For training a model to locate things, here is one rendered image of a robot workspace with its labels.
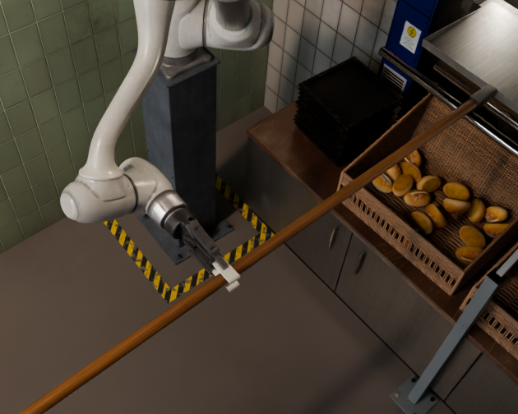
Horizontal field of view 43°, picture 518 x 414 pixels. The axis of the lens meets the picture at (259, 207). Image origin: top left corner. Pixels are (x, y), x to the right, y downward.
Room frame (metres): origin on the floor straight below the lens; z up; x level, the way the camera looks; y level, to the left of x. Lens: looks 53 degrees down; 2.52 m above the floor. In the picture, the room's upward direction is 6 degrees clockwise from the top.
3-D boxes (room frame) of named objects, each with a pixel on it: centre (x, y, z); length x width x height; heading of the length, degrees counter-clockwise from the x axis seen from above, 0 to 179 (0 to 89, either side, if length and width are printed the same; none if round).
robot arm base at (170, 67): (1.72, 0.35, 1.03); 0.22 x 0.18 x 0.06; 133
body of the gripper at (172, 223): (0.91, 0.17, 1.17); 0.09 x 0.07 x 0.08; 44
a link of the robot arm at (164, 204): (0.96, 0.22, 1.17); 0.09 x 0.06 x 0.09; 134
